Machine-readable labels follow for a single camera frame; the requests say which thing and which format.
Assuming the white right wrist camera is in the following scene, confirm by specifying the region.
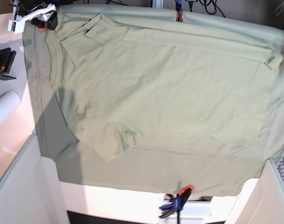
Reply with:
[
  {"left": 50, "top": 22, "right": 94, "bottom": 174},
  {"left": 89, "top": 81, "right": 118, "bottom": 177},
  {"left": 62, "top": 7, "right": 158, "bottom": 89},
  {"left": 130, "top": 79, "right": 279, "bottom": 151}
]
[{"left": 7, "top": 20, "right": 26, "bottom": 34}]

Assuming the light green T-shirt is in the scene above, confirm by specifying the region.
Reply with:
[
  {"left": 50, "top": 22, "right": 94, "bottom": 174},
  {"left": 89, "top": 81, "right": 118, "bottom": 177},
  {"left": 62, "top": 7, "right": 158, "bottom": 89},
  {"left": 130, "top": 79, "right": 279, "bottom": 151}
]
[{"left": 45, "top": 13, "right": 283, "bottom": 161}]

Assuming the blue orange bar clamp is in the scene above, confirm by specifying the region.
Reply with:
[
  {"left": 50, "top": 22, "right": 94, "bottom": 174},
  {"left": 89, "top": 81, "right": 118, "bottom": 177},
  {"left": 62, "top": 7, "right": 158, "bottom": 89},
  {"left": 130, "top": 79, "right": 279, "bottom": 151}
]
[{"left": 159, "top": 185, "right": 194, "bottom": 224}]

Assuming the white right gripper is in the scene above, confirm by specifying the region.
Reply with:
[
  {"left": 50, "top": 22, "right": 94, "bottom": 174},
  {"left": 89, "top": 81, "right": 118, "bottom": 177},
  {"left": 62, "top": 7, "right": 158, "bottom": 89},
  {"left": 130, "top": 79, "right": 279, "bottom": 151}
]
[{"left": 15, "top": 4, "right": 58, "bottom": 30}]

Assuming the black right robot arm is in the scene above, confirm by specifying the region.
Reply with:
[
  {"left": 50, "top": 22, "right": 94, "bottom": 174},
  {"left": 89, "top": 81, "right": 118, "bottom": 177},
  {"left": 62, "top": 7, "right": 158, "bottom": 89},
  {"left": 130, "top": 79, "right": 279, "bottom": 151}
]
[{"left": 7, "top": 0, "right": 58, "bottom": 34}]

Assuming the black tablet on stand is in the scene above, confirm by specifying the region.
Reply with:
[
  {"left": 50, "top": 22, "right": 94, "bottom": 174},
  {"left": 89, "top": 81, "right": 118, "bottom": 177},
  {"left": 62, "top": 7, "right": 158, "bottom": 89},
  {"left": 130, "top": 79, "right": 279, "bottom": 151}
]
[{"left": 0, "top": 48, "right": 16, "bottom": 81}]

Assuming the orange black clamp left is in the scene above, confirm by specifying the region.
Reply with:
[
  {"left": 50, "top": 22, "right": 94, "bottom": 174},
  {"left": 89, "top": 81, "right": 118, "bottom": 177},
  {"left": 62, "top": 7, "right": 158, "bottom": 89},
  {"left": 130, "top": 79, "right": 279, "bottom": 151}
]
[{"left": 38, "top": 24, "right": 46, "bottom": 30}]

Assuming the grey white cable right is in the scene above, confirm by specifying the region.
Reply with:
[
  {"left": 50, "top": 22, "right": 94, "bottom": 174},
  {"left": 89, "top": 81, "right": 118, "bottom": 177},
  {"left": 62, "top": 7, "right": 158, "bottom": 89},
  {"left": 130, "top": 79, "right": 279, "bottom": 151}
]
[{"left": 275, "top": 0, "right": 284, "bottom": 17}]

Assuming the orange black clamp middle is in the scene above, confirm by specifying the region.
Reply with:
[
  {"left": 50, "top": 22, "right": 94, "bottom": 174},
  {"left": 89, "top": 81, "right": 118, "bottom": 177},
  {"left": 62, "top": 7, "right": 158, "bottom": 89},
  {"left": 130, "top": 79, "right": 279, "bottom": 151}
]
[{"left": 175, "top": 0, "right": 183, "bottom": 22}]

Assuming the white paper roll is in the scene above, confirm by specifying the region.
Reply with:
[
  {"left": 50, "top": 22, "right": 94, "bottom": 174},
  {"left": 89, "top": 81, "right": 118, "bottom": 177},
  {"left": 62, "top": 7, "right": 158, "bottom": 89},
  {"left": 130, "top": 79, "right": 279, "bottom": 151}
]
[{"left": 0, "top": 91, "right": 21, "bottom": 126}]

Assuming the orange black clamp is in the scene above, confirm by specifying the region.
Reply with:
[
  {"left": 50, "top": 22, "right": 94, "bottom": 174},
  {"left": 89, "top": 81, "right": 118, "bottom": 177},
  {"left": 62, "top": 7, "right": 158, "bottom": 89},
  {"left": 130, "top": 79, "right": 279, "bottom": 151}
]
[
  {"left": 175, "top": 0, "right": 183, "bottom": 22},
  {"left": 38, "top": 24, "right": 46, "bottom": 30}
]

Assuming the black cables bundle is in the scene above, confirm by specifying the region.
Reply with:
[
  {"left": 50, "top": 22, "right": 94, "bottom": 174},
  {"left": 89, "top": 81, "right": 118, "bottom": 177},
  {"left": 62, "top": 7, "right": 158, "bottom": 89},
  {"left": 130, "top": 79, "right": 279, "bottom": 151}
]
[{"left": 186, "top": 0, "right": 226, "bottom": 18}]

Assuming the green table cloth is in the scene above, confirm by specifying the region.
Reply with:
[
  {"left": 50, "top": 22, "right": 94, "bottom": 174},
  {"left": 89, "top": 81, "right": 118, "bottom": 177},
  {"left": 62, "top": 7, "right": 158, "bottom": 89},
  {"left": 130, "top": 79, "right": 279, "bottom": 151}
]
[{"left": 22, "top": 4, "right": 284, "bottom": 196}]

